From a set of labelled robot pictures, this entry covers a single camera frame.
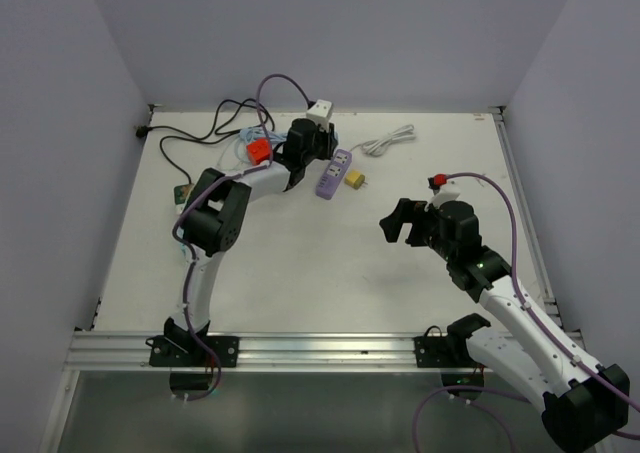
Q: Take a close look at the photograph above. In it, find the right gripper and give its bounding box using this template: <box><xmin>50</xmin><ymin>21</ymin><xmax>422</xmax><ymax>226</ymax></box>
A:
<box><xmin>379</xmin><ymin>198</ymin><xmax>455</xmax><ymax>262</ymax></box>

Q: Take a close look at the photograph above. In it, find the yellow plug adapter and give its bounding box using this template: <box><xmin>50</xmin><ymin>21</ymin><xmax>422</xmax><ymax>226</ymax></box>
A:
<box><xmin>344</xmin><ymin>169</ymin><xmax>367</xmax><ymax>190</ymax></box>

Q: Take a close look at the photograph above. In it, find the red cube socket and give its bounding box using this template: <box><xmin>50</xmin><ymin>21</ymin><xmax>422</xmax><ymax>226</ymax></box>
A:
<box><xmin>246</xmin><ymin>138</ymin><xmax>273</xmax><ymax>166</ymax></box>

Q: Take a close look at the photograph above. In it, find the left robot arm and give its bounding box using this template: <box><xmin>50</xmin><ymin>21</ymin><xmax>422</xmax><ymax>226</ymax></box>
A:
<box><xmin>164</xmin><ymin>118</ymin><xmax>338</xmax><ymax>366</ymax></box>

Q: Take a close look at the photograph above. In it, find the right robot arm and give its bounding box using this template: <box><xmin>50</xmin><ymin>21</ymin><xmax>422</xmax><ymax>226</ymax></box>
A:
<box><xmin>379</xmin><ymin>198</ymin><xmax>630</xmax><ymax>452</ymax></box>

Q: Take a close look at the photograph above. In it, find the purple power strip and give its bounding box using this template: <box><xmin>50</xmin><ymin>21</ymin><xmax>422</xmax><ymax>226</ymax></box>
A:
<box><xmin>315</xmin><ymin>149</ymin><xmax>352</xmax><ymax>200</ymax></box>

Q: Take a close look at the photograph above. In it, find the green power strip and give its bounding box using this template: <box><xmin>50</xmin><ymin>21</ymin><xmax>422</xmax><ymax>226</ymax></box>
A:
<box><xmin>173</xmin><ymin>183</ymin><xmax>193</xmax><ymax>215</ymax></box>

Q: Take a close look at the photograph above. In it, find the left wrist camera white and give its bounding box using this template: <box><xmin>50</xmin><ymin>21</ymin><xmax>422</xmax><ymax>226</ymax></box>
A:
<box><xmin>305</xmin><ymin>99</ymin><xmax>334</xmax><ymax>132</ymax></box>

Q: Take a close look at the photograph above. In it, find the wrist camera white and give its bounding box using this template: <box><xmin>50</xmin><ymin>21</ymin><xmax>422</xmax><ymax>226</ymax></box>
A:
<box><xmin>428</xmin><ymin>174</ymin><xmax>460</xmax><ymax>208</ymax></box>
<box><xmin>305</xmin><ymin>99</ymin><xmax>334</xmax><ymax>132</ymax></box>

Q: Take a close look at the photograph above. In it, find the white power strip cord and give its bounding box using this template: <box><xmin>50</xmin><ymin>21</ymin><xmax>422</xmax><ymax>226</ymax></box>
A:
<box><xmin>347</xmin><ymin>124</ymin><xmax>417</xmax><ymax>157</ymax></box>

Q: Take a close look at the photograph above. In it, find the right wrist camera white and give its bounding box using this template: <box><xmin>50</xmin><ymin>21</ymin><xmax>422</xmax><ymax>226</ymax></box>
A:
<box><xmin>428</xmin><ymin>174</ymin><xmax>460</xmax><ymax>208</ymax></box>

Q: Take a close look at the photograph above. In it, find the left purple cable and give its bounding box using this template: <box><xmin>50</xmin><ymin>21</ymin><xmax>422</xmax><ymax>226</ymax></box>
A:
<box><xmin>170</xmin><ymin>73</ymin><xmax>314</xmax><ymax>400</ymax></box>

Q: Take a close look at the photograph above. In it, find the purple cable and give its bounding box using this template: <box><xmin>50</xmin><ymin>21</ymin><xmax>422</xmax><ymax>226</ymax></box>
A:
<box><xmin>170</xmin><ymin>73</ymin><xmax>314</xmax><ymax>400</ymax></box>
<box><xmin>410</xmin><ymin>171</ymin><xmax>640</xmax><ymax>453</ymax></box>

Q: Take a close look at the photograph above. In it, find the light blue coiled cord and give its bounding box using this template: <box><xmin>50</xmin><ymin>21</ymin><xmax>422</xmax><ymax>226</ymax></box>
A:
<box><xmin>234</xmin><ymin>126</ymin><xmax>291</xmax><ymax>160</ymax></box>

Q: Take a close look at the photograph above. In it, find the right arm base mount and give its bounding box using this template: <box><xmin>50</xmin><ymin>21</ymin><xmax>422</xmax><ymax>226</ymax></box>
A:
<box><xmin>413</xmin><ymin>313</ymin><xmax>491</xmax><ymax>369</ymax></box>

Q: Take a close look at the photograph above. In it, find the right aluminium side rail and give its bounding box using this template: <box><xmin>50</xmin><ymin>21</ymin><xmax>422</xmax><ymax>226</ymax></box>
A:
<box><xmin>489</xmin><ymin>107</ymin><xmax>563</xmax><ymax>328</ymax></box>

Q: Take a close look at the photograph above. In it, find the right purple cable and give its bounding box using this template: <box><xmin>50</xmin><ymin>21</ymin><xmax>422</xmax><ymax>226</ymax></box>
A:
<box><xmin>410</xmin><ymin>171</ymin><xmax>640</xmax><ymax>453</ymax></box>

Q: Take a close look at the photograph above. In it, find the black power cable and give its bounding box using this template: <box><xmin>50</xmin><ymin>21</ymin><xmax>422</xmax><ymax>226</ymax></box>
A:
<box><xmin>134</xmin><ymin>97</ymin><xmax>276</xmax><ymax>184</ymax></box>

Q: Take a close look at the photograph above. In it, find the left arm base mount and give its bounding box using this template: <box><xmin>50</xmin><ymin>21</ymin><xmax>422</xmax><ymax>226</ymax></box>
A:
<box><xmin>145</xmin><ymin>318</ymin><xmax>240</xmax><ymax>368</ymax></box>

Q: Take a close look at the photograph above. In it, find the aluminium front rail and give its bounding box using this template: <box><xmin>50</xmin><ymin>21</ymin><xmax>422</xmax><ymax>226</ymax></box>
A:
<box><xmin>63</xmin><ymin>331</ymin><xmax>478</xmax><ymax>374</ymax></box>

